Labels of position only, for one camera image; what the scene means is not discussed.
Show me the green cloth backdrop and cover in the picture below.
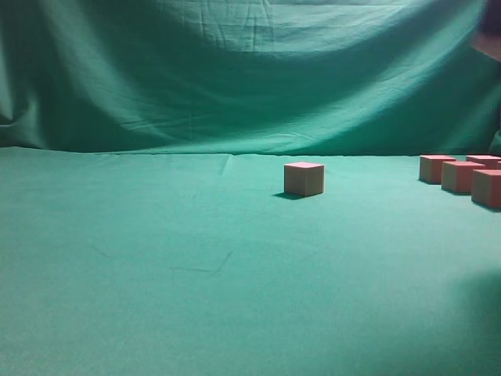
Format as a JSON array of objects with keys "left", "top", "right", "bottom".
[{"left": 1, "top": 1, "right": 500, "bottom": 375}]

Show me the pink cube placed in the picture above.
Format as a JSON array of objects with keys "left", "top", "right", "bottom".
[
  {"left": 283, "top": 162, "right": 325, "bottom": 197},
  {"left": 470, "top": 33, "right": 501, "bottom": 62}
]

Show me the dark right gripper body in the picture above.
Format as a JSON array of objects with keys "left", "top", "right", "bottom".
[{"left": 480, "top": 0, "right": 501, "bottom": 36}]

